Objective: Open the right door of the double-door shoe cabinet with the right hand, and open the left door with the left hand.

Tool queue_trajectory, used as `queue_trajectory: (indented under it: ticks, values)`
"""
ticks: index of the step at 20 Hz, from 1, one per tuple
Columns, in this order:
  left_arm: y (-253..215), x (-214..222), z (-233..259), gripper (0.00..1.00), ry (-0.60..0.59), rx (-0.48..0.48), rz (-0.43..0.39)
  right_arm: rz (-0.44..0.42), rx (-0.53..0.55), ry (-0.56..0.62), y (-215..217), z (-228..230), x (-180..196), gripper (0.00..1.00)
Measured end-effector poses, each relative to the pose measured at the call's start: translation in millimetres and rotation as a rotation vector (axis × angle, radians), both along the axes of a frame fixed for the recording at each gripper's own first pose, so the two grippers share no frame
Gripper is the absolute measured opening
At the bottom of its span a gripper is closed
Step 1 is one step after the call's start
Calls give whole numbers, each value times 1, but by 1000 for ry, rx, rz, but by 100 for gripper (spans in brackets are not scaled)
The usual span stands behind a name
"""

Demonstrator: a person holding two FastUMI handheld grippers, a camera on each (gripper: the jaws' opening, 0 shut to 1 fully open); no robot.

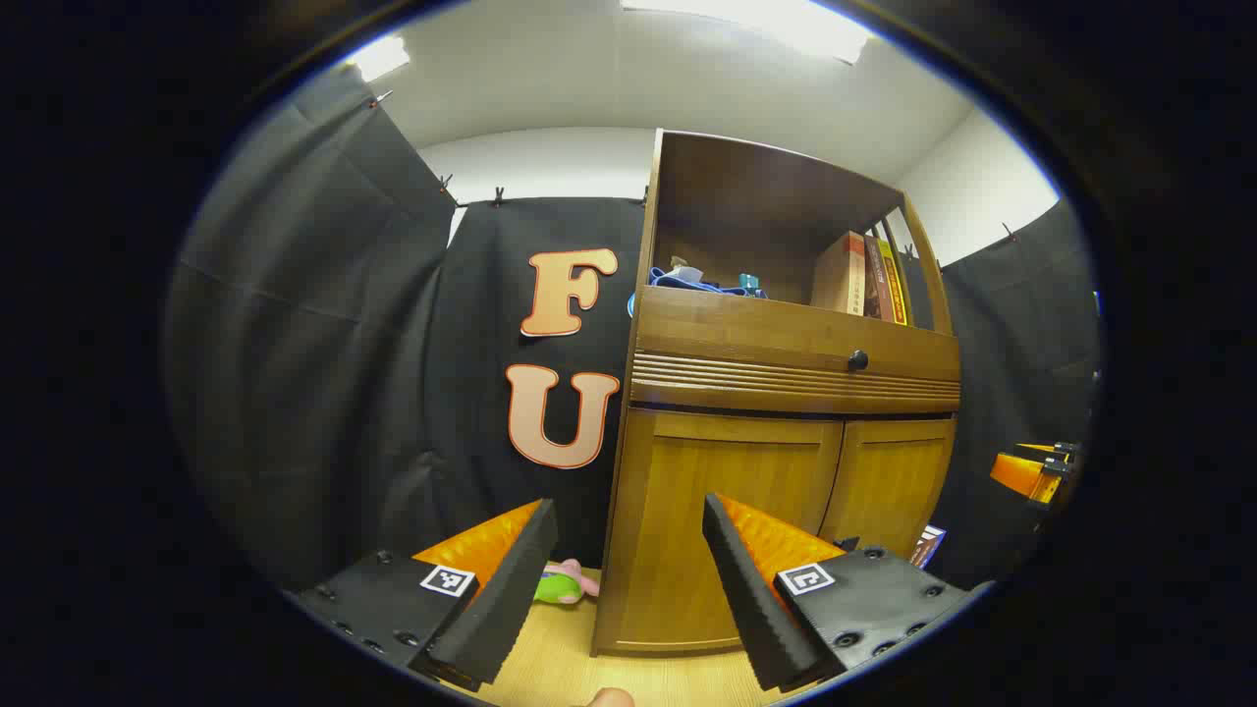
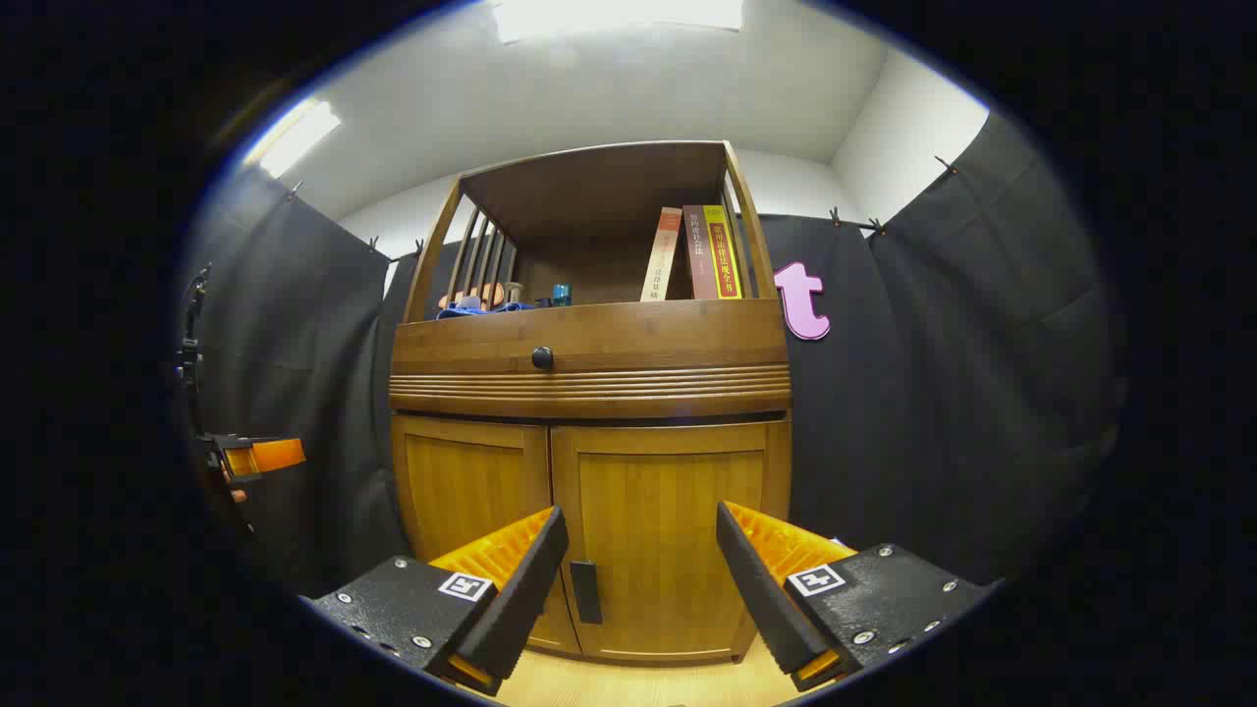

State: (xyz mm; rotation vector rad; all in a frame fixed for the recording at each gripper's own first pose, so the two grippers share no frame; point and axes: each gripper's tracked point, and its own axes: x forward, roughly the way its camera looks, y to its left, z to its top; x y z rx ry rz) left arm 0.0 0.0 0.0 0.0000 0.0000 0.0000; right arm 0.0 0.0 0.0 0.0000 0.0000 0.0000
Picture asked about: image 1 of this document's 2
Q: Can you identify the green pink plush toy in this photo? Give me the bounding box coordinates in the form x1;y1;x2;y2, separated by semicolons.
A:
533;558;601;606

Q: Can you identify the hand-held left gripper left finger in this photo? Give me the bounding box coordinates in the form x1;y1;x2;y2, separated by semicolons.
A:
290;498;561;693

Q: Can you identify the blue strap bundle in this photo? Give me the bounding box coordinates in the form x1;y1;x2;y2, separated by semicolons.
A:
628;257;747;318

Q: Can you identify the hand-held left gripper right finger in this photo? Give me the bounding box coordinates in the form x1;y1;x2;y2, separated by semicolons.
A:
701;493;995;693

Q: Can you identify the yellow book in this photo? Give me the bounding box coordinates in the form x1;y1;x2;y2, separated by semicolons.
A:
876;236;914;327

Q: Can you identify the wooden shoe cabinet door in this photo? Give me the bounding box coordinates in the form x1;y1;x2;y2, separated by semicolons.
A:
818;418;956;563
611;408;846;651

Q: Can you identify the black backdrop cloth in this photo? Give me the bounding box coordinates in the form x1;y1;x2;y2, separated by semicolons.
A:
165;69;1103;592

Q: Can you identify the wooden double-door shoe cabinet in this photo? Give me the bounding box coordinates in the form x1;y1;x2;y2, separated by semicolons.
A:
589;128;963;657

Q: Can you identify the dark brown standing book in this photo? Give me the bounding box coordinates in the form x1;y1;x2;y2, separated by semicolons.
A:
908;524;948;571

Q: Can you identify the ceiling light panel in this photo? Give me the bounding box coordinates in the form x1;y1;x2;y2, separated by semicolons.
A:
346;34;411;83

